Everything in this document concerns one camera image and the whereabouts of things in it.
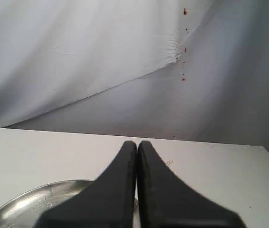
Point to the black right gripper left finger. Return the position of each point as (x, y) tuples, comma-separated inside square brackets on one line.
[(107, 203)]

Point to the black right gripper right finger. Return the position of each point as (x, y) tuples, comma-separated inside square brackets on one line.
[(165, 201)]

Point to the round silver metal plate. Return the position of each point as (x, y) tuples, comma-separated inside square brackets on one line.
[(25, 210)]

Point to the white backdrop cloth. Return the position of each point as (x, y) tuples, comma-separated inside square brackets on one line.
[(187, 69)]

